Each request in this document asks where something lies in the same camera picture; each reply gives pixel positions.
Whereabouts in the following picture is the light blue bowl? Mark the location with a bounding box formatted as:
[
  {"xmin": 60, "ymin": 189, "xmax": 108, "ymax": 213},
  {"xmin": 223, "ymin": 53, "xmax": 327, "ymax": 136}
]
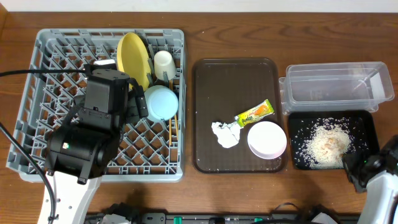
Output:
[{"xmin": 144, "ymin": 85, "xmax": 178, "ymax": 123}]

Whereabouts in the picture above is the yellow plate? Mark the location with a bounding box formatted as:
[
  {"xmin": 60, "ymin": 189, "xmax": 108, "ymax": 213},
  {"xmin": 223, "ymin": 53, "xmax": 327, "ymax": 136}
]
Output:
[{"xmin": 117, "ymin": 32, "xmax": 151, "ymax": 90}]

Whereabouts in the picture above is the cream cup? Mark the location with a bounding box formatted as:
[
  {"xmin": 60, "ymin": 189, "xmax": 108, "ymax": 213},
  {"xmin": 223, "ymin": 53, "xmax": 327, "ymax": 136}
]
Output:
[{"xmin": 154, "ymin": 50, "xmax": 177, "ymax": 81}]

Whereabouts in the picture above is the white tissue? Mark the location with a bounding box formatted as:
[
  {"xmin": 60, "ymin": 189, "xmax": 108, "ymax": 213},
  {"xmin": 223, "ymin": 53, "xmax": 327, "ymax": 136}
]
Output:
[{"xmin": 211, "ymin": 121, "xmax": 242, "ymax": 148}]

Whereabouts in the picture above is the Apollo snack wrapper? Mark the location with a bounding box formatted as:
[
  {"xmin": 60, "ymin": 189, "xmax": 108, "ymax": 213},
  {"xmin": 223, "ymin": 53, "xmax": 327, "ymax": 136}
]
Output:
[{"xmin": 234, "ymin": 99, "xmax": 274, "ymax": 128}]

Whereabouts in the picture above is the white small plate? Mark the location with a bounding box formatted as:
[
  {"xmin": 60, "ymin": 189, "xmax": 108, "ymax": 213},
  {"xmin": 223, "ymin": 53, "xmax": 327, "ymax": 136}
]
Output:
[{"xmin": 247, "ymin": 121, "xmax": 287, "ymax": 160}]

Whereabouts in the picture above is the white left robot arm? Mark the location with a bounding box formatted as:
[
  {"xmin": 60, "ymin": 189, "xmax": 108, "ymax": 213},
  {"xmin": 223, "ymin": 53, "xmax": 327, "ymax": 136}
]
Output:
[{"xmin": 39, "ymin": 60, "xmax": 148, "ymax": 223}]

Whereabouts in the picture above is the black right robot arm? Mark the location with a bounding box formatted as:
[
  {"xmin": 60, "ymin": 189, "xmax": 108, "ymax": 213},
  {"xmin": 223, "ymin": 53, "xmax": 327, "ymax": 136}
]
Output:
[{"xmin": 342, "ymin": 135, "xmax": 397, "ymax": 224}]

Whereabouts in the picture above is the grey dishwasher rack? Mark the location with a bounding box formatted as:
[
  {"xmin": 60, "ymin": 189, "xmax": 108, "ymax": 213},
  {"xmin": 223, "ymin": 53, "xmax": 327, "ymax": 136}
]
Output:
[{"xmin": 6, "ymin": 29, "xmax": 187, "ymax": 182}]

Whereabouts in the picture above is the rice food waste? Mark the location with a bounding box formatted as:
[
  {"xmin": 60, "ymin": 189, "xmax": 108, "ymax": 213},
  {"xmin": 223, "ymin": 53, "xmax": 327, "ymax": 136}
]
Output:
[{"xmin": 289, "ymin": 117, "xmax": 369, "ymax": 170}]

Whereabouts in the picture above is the brown serving tray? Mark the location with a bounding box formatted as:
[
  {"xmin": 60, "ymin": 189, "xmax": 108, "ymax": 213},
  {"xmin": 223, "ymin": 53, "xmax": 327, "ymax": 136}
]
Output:
[{"xmin": 193, "ymin": 58, "xmax": 287, "ymax": 174}]

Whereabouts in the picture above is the black tray bin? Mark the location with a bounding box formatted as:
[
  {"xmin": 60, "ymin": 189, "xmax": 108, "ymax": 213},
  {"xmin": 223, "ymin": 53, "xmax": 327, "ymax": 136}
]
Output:
[{"xmin": 288, "ymin": 110, "xmax": 379, "ymax": 170}]

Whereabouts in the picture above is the clear plastic bin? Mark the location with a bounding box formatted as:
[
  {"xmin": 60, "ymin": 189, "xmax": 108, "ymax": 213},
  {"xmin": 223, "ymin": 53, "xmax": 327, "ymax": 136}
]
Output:
[{"xmin": 279, "ymin": 62, "xmax": 395, "ymax": 114}]

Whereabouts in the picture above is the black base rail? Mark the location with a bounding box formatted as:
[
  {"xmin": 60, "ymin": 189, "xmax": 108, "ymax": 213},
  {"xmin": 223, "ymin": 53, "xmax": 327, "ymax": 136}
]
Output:
[{"xmin": 84, "ymin": 203, "xmax": 359, "ymax": 224}]

